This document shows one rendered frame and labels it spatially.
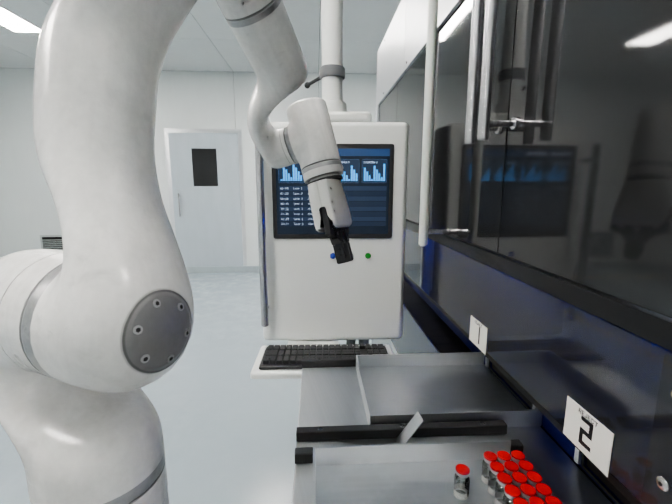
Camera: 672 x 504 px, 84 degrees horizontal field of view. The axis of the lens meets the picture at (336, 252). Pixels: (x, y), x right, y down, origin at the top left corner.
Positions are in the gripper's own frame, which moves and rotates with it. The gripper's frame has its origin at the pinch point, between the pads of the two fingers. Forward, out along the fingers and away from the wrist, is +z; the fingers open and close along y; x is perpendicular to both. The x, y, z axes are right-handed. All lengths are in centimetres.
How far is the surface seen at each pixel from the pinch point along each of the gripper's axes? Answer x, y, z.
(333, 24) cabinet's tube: -2, -46, -71
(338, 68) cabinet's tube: -4, -47, -58
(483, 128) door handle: 31.4, -3.1, -15.8
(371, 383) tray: -5.4, -10.3, 32.0
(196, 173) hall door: -346, -376, -161
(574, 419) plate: 32.9, 13.6, 30.2
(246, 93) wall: -245, -403, -252
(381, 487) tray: 4.0, 19.0, 36.8
